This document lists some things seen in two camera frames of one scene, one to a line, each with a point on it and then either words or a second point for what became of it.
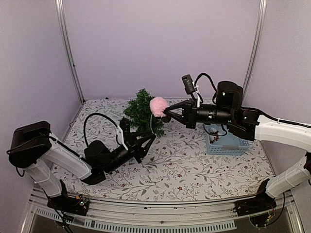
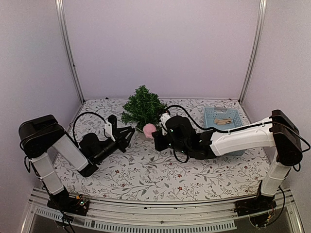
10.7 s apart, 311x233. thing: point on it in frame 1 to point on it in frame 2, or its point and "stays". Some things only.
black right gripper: x=185 y=119 to x=159 y=146
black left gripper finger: x=147 y=145 to x=127 y=140
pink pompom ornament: x=158 y=105 to x=148 y=129
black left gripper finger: x=132 y=139 to x=119 y=133
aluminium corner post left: x=59 y=5 stays
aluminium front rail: x=155 y=217 stays
